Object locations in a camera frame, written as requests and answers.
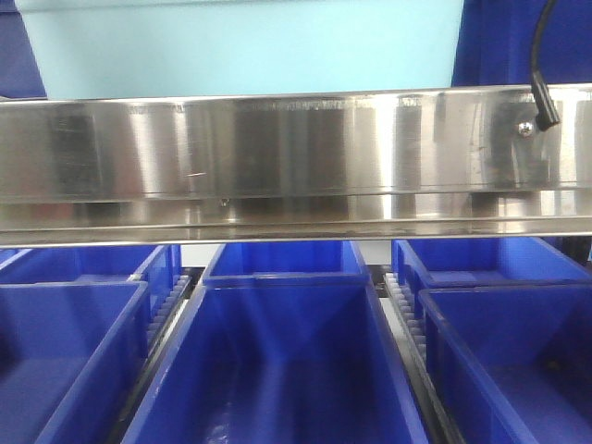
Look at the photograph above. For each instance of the light blue bin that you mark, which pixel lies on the light blue bin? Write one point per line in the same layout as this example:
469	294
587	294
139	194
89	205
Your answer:
117	49

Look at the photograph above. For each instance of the stainless steel shelf beam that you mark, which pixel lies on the stainless steel shelf beam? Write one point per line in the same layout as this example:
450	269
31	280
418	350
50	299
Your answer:
443	163

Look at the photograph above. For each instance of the blue bin back centre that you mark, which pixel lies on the blue bin back centre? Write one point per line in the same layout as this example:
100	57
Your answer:
277	263

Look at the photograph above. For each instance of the white roller track centre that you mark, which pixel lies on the white roller track centre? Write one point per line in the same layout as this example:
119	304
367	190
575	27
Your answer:
413	325

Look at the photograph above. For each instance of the white roller track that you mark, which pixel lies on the white roller track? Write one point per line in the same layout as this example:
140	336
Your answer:
413	325
166	307

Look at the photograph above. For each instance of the blue bin back right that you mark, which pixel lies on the blue bin back right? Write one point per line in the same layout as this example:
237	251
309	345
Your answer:
480	262

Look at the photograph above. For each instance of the blue bin front centre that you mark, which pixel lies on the blue bin front centre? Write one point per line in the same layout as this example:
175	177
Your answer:
296	364

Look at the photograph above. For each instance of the blue bin back left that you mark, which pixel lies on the blue bin back left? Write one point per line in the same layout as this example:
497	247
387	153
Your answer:
157	265

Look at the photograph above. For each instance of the white roller track left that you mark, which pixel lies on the white roller track left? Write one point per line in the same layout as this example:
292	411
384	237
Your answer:
166	307

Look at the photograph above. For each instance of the blue bin front right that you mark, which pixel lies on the blue bin front right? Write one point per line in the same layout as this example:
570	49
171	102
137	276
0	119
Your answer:
512	364

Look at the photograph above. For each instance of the blue bin front left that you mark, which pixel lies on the blue bin front left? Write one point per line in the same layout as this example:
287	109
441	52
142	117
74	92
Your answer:
70	354

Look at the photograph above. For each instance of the dark blue crate upper right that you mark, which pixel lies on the dark blue crate upper right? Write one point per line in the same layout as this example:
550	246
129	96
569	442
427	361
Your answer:
495	40

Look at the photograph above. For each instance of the dark blue crate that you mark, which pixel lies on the dark blue crate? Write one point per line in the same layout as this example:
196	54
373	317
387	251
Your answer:
495	40
20	76

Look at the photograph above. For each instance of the dark blue crate upper left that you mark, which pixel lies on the dark blue crate upper left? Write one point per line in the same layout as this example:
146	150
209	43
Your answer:
20	76

